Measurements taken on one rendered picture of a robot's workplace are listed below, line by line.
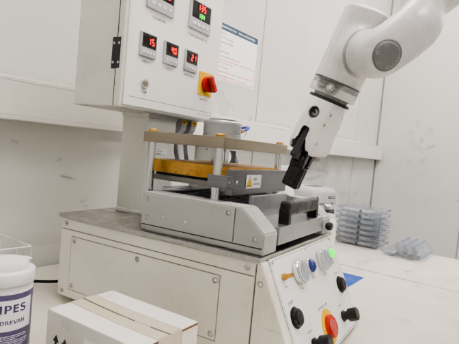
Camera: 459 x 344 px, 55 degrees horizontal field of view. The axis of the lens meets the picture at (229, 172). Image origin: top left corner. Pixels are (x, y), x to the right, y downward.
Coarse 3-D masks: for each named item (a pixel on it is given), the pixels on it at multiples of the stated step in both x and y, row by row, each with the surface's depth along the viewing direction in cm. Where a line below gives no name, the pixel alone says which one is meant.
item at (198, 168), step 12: (228, 156) 90; (156, 168) 86; (168, 168) 84; (180, 168) 83; (192, 168) 81; (204, 168) 80; (228, 168) 77; (240, 168) 81; (252, 168) 85; (264, 168) 89; (276, 168) 94; (168, 180) 84; (180, 180) 83; (192, 180) 81; (204, 180) 80
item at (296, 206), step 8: (296, 200) 78; (304, 200) 81; (312, 200) 84; (280, 208) 75; (288, 208) 74; (296, 208) 77; (304, 208) 80; (312, 208) 84; (280, 216) 75; (288, 216) 74; (312, 216) 87; (288, 224) 75
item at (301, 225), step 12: (252, 204) 78; (264, 204) 82; (276, 204) 86; (276, 216) 84; (300, 216) 86; (276, 228) 72; (288, 228) 75; (300, 228) 79; (312, 228) 85; (288, 240) 75
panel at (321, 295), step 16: (320, 240) 89; (288, 256) 74; (304, 256) 80; (272, 272) 68; (288, 272) 72; (320, 272) 83; (336, 272) 90; (288, 288) 70; (304, 288) 75; (320, 288) 81; (336, 288) 87; (288, 304) 69; (304, 304) 73; (320, 304) 79; (336, 304) 85; (288, 320) 67; (320, 320) 76; (336, 320) 82; (304, 336) 69
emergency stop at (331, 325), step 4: (328, 316) 78; (332, 316) 79; (328, 320) 77; (332, 320) 78; (328, 324) 77; (332, 324) 77; (336, 324) 79; (328, 328) 76; (332, 328) 77; (336, 328) 78; (328, 332) 77; (332, 332) 77; (336, 332) 78; (332, 336) 77; (336, 336) 78
